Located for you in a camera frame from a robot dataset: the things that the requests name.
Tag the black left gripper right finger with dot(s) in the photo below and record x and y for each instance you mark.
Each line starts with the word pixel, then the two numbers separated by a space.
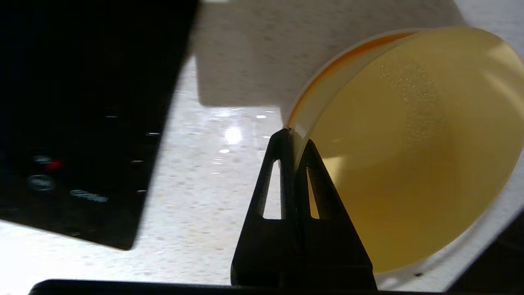
pixel 331 246

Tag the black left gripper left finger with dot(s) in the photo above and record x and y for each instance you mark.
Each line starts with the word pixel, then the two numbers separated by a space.
pixel 264 246

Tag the yellow plastic bowl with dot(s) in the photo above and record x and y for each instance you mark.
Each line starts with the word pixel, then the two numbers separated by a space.
pixel 409 164

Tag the black induction cooktop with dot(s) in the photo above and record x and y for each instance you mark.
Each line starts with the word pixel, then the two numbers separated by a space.
pixel 82 123

